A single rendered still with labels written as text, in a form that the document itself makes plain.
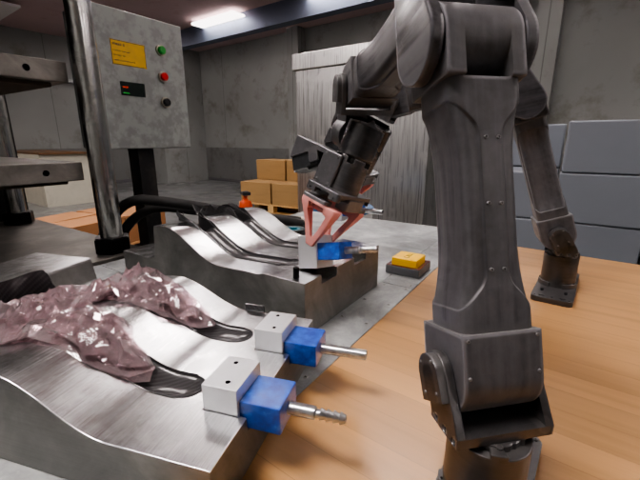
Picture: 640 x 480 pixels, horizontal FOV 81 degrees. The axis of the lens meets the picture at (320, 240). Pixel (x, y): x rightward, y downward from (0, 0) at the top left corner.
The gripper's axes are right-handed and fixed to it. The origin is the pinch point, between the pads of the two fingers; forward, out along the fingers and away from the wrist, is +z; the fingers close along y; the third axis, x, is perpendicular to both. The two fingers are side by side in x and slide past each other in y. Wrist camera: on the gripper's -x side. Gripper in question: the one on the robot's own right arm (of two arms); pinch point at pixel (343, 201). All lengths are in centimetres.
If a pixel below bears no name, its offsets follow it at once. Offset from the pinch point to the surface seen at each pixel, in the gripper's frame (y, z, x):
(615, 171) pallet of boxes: -159, -28, 57
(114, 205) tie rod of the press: 25, 30, -51
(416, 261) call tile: 0.9, 1.2, 22.8
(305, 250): 31.4, -2.9, 11.1
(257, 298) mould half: 36.6, 7.1, 9.5
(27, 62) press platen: 37, 2, -74
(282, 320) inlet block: 46, -3, 19
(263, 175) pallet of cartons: -387, 218, -313
